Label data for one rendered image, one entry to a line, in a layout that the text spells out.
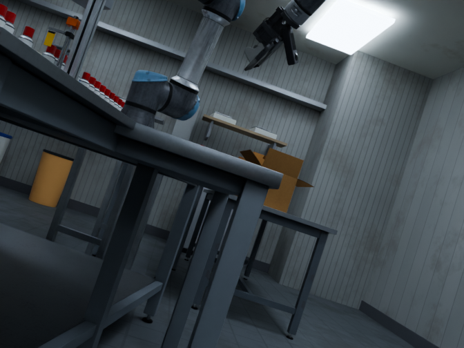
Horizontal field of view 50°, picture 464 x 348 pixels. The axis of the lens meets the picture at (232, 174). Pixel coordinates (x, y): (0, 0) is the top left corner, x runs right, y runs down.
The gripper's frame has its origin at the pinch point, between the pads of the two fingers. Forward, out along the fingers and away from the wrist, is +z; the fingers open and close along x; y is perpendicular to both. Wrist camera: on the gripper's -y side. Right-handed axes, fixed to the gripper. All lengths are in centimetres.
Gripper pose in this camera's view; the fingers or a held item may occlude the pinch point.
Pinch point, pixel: (253, 68)
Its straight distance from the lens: 164.1
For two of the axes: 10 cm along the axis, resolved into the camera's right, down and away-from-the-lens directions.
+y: -6.6, -7.5, 0.2
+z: -6.5, 5.9, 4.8
